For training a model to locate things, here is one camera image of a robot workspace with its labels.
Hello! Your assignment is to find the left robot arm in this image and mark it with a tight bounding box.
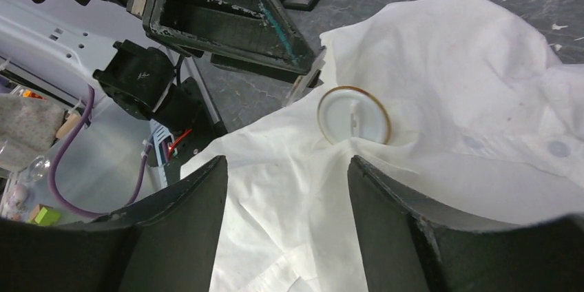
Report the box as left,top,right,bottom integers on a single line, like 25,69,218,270
1,0,321,145

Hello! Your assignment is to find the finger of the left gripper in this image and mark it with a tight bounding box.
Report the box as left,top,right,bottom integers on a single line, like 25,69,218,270
143,0,316,74
210,52,306,84

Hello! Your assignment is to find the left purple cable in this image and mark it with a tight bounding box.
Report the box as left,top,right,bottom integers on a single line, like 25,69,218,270
48,84,154,219

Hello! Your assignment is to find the yellow round brooch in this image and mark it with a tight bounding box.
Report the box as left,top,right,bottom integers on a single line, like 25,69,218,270
317,86,393,144

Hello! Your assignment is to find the white button shirt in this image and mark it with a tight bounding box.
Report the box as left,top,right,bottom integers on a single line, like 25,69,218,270
182,0,583,291

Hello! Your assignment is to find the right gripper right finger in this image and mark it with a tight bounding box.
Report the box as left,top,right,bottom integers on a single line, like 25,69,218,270
347,155,525,292

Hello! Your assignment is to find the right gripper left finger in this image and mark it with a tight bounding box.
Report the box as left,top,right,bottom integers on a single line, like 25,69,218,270
96,156,228,291

